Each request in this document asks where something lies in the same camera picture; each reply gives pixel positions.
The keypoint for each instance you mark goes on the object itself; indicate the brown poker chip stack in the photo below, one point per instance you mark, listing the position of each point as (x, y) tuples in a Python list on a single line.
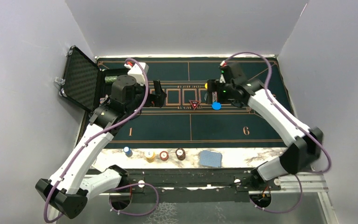
[(180, 154)]

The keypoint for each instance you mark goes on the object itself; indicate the blue poker chip stack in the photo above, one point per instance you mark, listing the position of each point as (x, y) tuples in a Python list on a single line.
[(128, 152)]

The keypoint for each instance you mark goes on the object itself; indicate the black mounting rail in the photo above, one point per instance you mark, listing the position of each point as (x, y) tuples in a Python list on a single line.
[(191, 185)]

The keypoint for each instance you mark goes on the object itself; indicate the blue playing card deck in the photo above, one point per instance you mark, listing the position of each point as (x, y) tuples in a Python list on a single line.
[(210, 159)]

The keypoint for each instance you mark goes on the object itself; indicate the green chips in case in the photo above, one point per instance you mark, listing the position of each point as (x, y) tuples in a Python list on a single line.
[(110, 79)]

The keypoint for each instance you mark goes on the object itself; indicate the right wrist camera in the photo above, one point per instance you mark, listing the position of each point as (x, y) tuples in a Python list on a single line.
[(230, 71)]

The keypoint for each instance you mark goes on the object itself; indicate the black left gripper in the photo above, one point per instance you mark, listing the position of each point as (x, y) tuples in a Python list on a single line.
[(155, 100)]

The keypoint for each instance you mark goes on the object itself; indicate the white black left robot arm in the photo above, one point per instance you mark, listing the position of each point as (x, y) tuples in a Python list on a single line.
[(67, 190)]

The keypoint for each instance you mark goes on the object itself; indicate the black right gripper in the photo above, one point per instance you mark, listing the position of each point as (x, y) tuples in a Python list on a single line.
[(214, 85)]

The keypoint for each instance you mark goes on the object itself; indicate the black poker chip case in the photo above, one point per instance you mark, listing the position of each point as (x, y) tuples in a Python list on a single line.
[(83, 84)]

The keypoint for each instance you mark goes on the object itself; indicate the blue round button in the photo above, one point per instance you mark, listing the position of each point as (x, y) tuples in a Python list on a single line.
[(216, 106)]

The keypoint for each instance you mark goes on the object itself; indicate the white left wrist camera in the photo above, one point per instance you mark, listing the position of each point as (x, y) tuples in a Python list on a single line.
[(135, 71)]

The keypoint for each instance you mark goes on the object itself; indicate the red triangular dealer button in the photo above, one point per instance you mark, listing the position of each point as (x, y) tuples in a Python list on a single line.
[(194, 104)]

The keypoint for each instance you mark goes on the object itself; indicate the green poker table mat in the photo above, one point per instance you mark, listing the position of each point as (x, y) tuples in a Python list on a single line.
[(176, 124)]

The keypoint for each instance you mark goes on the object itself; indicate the red poker chip stack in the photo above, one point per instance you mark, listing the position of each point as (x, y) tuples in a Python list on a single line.
[(164, 156)]

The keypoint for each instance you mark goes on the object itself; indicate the mixed chips row in case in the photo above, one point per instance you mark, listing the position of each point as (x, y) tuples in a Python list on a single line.
[(104, 100)]

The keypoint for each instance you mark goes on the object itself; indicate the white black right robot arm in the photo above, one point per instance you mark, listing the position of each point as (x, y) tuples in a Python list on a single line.
[(304, 145)]

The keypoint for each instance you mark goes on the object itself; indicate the yellow poker chip stack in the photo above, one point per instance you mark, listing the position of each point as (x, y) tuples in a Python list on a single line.
[(150, 156)]

